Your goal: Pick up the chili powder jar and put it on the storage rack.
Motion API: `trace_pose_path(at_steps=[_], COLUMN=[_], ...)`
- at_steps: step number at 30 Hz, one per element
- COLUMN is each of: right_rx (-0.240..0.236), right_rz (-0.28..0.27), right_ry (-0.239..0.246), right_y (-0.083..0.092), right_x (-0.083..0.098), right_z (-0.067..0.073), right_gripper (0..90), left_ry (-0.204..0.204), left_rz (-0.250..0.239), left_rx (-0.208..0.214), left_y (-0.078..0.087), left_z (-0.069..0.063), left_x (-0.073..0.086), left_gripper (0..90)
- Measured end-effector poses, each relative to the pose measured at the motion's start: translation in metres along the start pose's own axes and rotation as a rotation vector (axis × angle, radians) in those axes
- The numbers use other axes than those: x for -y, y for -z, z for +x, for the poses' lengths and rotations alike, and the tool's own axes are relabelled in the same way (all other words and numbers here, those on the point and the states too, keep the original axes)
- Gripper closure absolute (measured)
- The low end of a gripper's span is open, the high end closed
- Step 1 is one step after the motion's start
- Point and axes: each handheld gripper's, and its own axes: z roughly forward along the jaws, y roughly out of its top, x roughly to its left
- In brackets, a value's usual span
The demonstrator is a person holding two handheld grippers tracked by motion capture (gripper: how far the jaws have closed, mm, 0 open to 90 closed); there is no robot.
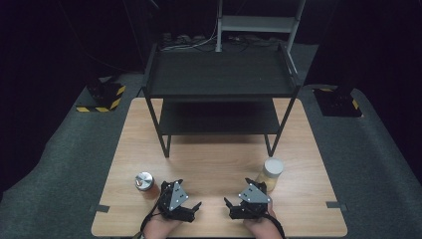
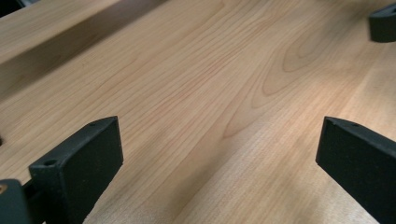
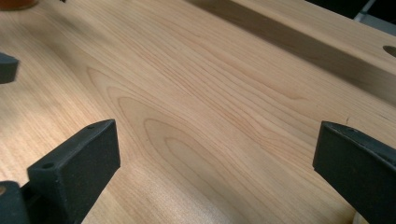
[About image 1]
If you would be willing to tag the grey tape strip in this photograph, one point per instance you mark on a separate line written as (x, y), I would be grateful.
(334, 204)
(103, 208)

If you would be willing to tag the red sauce jar silver lid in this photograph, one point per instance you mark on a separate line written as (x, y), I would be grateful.
(144, 182)

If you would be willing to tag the wristwatch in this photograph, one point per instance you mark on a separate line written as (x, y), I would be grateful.
(138, 236)

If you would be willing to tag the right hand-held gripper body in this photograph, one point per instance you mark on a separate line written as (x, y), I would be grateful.
(253, 199)

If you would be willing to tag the black base with yellow stripes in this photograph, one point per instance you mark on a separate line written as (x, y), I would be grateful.
(101, 94)
(338, 103)

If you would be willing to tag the black two-tier metal shelf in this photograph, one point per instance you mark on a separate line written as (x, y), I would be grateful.
(219, 76)

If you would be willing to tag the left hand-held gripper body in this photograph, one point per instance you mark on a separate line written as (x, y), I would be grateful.
(166, 204)

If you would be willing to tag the person's right hand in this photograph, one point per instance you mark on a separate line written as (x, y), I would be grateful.
(263, 229)

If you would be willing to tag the yellow sauce jar white lid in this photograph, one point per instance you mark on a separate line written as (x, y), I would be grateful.
(272, 167)

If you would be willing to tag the person's left hand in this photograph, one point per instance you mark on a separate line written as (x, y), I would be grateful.
(159, 229)

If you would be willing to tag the grey metal stand frame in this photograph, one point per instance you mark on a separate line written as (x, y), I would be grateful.
(257, 24)

